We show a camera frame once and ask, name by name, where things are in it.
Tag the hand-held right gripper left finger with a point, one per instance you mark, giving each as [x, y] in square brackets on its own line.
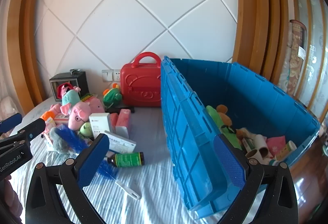
[89, 162]

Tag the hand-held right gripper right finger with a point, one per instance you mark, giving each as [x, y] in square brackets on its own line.
[228, 162]

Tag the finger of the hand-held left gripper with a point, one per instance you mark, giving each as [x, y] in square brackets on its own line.
[10, 122]
[34, 129]

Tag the grey plush toy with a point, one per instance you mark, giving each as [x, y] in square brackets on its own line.
[57, 143]

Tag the blue bottle brush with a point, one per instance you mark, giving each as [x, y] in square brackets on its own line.
[69, 137]

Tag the blue plastic storage bin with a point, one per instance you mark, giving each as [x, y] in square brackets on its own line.
[194, 137]

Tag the pink tissue pack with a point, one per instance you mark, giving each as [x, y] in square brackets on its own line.
[114, 120]
[124, 121]

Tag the person's left hand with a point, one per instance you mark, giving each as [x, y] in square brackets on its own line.
[7, 195]

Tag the small pink white box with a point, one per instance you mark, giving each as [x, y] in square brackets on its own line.
[48, 125]

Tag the orange plush toy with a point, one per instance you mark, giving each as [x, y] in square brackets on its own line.
[45, 115]

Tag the cardboard tube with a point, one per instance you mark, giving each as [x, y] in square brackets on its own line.
[261, 144]
[253, 154]

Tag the red and white small box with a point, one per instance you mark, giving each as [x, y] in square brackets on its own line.
[61, 118]

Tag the small pink pig plush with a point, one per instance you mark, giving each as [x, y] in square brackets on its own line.
[55, 108]

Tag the small round green plush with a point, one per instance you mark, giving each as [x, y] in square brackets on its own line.
[85, 129]

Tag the tall white medicine box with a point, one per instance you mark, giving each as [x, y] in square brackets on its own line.
[98, 124]

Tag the long green plush toy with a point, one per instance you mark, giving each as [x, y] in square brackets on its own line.
[217, 121]

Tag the pink pig plush with glasses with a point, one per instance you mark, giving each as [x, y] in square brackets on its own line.
[76, 116]

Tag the brown plush toy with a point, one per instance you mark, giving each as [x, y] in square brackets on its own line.
[225, 117]

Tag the red plush toy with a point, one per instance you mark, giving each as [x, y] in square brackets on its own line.
[61, 89]

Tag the pig plush in teal dress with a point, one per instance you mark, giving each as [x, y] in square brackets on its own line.
[70, 97]

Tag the pink packet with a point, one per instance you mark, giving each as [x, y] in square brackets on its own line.
[275, 144]

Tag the large pink pig plush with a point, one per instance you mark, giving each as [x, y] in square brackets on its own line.
[96, 105]

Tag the red and green packet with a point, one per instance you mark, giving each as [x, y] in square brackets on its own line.
[87, 97]

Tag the beige curtain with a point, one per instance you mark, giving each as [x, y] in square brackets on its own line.
[5, 60]

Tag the white bottle with green label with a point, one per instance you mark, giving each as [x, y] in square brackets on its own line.
[289, 147]

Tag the striped bedsheet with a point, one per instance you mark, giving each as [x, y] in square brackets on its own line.
[153, 175]

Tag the black square box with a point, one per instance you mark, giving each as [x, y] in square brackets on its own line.
[82, 80]

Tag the red toy suitcase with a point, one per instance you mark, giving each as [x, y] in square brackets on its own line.
[141, 85]

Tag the rolled patterned carpet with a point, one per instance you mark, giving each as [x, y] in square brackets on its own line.
[294, 60]

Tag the wooden glass partition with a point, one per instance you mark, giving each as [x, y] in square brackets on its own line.
[315, 47]

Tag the wooden frame post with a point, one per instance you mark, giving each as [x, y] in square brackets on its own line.
[20, 34]
[256, 21]

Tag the white wall socket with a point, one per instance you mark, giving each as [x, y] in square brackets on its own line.
[117, 75]

